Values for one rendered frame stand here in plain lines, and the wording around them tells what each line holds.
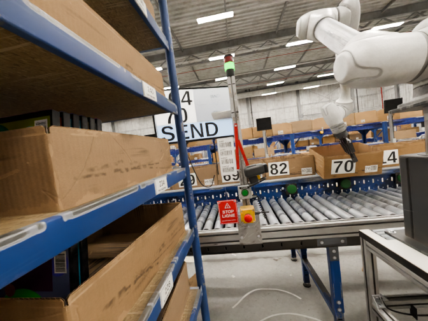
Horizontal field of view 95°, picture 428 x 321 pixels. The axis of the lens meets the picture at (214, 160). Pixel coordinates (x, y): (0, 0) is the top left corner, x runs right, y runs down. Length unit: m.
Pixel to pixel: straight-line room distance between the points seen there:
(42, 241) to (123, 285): 0.20
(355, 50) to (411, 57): 0.15
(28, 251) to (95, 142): 0.17
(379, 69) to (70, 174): 0.85
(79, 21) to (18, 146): 0.20
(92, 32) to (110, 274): 0.38
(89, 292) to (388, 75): 0.92
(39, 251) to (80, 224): 0.04
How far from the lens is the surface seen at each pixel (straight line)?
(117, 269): 0.38
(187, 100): 1.15
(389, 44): 0.87
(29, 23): 0.27
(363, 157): 1.71
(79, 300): 0.34
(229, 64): 1.11
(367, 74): 0.85
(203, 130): 1.11
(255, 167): 0.98
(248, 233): 1.13
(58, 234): 0.24
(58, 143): 0.30
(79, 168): 0.31
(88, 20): 0.42
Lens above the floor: 1.19
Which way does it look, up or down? 3 degrees down
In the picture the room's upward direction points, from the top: 7 degrees counter-clockwise
